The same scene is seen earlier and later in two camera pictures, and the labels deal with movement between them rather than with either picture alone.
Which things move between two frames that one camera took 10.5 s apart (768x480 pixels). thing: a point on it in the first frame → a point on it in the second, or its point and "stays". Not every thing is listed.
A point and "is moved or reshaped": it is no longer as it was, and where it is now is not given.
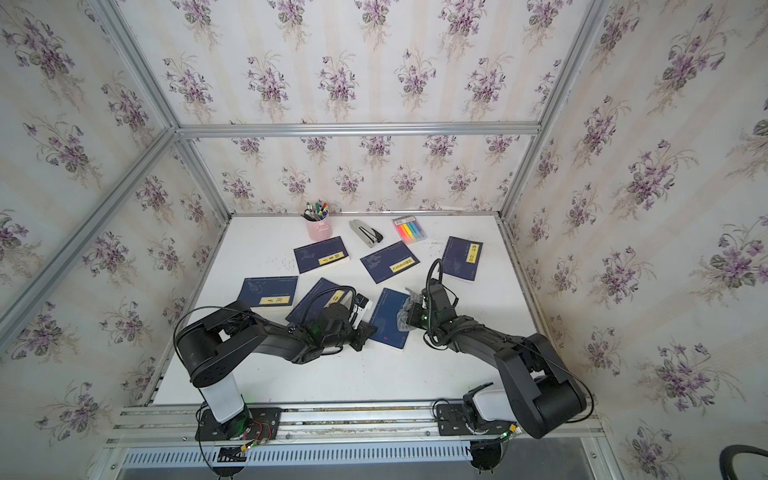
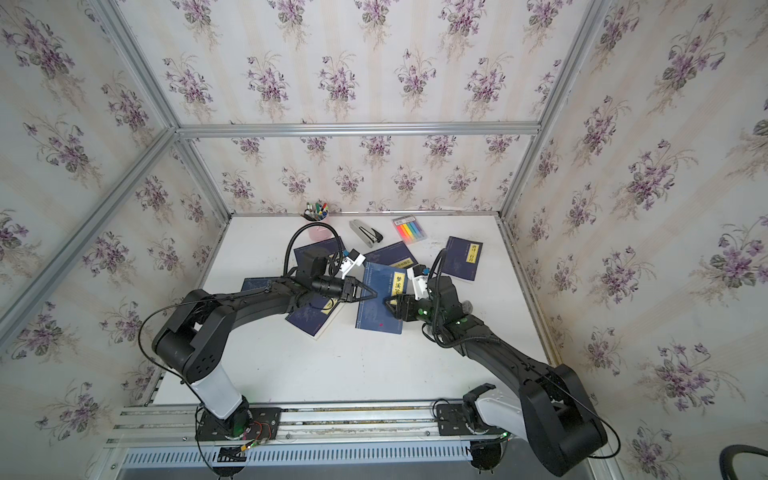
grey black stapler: [369, 235] stays
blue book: [387, 329] is moved or reshaped
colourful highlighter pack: [409, 229] stays
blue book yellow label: [462, 257] stays
